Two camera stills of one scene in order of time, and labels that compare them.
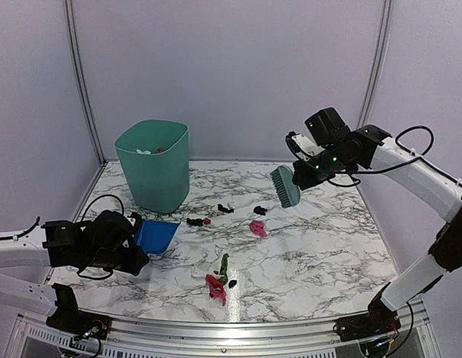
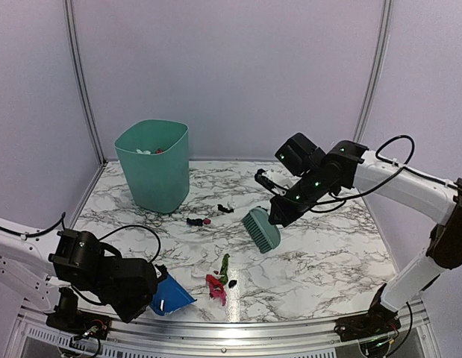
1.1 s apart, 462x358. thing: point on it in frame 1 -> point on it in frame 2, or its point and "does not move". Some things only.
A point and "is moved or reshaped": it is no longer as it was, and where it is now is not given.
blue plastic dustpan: (155, 236) -> (169, 297)
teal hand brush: (289, 194) is moved or reshaped
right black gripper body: (331, 162) -> (310, 194)
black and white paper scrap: (225, 209) does not move
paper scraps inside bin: (158, 151) does not move
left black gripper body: (106, 259) -> (126, 313)
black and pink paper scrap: (198, 221) does not move
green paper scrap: (223, 270) does not move
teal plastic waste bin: (155, 154) does not move
